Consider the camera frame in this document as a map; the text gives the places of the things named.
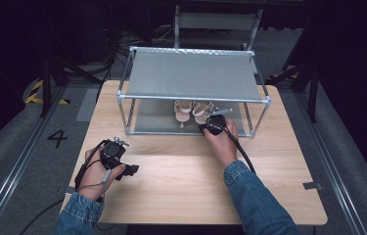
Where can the black tripod stand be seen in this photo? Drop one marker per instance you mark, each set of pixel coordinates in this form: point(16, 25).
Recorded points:
point(45, 88)
point(313, 94)

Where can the grey metal shoe rack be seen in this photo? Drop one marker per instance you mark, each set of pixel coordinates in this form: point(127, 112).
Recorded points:
point(191, 75)

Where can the cream slingback high-heel shoe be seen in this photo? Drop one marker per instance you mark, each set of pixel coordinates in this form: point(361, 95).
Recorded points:
point(182, 112)
point(201, 111)

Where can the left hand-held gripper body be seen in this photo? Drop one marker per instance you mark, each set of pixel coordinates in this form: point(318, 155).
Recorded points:
point(112, 153)

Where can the grey metal frame stand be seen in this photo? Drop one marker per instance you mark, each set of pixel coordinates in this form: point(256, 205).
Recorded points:
point(217, 21)

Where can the yellow black floor tape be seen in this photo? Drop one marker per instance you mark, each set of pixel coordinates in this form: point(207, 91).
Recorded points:
point(34, 98)

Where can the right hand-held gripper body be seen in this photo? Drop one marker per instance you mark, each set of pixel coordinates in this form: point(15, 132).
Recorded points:
point(216, 124)

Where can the person's right hand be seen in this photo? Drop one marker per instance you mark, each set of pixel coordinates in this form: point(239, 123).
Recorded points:
point(225, 147)

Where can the person's left hand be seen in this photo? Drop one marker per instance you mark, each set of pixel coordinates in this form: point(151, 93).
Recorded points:
point(94, 178)

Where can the grey tape piece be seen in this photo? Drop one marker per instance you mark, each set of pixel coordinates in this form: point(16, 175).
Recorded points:
point(312, 186)
point(63, 189)

